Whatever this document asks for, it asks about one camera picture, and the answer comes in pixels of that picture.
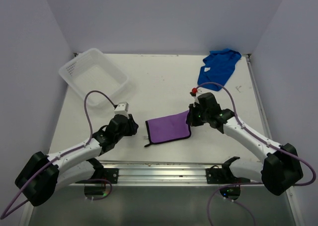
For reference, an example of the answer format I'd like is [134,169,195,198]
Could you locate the aluminium mounting rail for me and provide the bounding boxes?
[67,161,264,187]

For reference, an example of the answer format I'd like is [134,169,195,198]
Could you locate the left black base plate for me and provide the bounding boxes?
[97,168,119,184]

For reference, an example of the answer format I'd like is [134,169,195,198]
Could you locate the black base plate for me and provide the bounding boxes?
[97,168,119,184]
[205,165,250,184]

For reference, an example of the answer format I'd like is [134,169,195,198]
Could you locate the right side aluminium rail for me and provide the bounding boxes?
[244,54,272,139]

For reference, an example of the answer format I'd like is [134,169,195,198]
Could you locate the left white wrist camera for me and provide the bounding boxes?
[114,102,129,118]

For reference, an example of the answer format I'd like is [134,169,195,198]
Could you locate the white plastic basket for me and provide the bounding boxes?
[58,48,129,99]

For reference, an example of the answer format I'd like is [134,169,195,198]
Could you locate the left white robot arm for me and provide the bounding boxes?
[15,114,139,206]

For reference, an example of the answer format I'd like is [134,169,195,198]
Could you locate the purple towel black trim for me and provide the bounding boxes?
[144,110,192,148]

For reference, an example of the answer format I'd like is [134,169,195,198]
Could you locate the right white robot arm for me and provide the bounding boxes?
[186,93,303,196]

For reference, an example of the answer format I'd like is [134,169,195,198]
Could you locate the blue towel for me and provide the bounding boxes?
[197,49,241,91]

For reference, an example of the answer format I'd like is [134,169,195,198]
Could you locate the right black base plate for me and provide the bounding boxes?
[205,165,250,184]

